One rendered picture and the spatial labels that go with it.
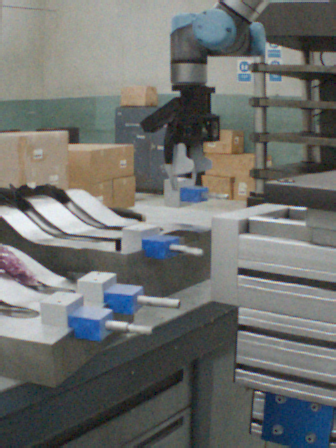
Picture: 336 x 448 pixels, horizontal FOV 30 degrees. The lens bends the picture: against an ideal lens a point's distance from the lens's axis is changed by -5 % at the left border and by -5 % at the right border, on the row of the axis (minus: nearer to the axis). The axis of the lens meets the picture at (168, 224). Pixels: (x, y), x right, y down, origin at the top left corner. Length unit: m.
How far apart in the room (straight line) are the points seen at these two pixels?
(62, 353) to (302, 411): 0.28
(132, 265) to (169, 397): 0.27
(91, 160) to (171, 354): 4.65
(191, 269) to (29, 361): 0.47
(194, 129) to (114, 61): 8.09
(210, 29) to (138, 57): 7.98
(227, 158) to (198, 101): 6.60
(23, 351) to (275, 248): 0.30
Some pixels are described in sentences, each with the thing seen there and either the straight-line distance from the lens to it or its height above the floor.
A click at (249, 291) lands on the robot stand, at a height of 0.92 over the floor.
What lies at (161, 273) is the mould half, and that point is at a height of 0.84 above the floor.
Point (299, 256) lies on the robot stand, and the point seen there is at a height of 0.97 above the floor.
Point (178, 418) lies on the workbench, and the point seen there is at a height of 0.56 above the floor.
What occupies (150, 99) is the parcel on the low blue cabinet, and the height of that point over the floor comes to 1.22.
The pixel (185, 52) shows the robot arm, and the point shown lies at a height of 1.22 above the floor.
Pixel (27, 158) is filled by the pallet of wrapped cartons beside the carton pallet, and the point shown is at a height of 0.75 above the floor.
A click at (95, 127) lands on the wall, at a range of 9.54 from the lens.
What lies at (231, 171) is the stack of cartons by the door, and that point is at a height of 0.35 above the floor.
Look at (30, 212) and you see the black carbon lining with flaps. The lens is 1.21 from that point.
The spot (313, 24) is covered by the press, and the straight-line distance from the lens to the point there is 4.98.
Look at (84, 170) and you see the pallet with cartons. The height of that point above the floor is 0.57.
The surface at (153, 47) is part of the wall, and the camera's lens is 8.95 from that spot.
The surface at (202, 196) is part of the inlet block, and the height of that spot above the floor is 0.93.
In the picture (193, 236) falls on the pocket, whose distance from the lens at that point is 1.14.
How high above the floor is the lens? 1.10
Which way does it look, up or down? 10 degrees down
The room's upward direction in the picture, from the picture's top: straight up
